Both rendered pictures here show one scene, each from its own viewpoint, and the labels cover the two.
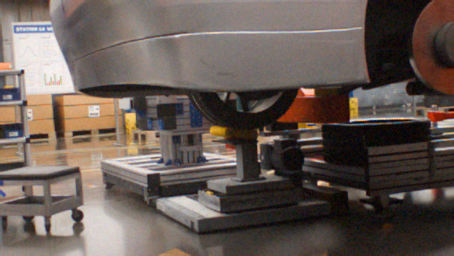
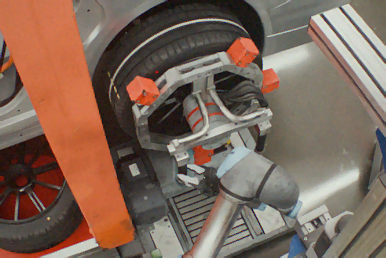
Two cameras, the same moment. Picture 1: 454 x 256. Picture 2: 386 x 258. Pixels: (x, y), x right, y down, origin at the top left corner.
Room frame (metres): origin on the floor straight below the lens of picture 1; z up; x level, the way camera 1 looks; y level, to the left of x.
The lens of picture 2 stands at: (5.21, -0.14, 2.71)
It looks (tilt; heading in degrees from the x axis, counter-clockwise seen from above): 59 degrees down; 178
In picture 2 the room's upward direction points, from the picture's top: straight up
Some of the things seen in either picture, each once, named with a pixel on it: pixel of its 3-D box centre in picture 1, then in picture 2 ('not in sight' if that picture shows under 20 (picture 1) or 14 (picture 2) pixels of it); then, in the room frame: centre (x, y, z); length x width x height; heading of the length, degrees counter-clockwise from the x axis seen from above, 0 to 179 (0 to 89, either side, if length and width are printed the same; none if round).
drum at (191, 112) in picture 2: not in sight; (206, 119); (4.05, -0.04, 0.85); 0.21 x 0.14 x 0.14; 21
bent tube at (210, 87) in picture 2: not in sight; (236, 96); (4.06, 0.07, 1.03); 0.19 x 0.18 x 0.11; 21
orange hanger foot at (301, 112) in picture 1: (314, 94); not in sight; (4.08, -0.58, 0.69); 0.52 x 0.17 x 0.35; 21
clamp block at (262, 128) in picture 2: not in sight; (260, 121); (4.11, 0.16, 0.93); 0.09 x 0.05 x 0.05; 21
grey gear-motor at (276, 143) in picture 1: (285, 167); (138, 187); (4.06, -0.37, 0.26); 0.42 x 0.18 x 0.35; 21
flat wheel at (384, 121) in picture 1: (375, 139); (24, 184); (4.11, -0.94, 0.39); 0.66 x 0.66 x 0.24
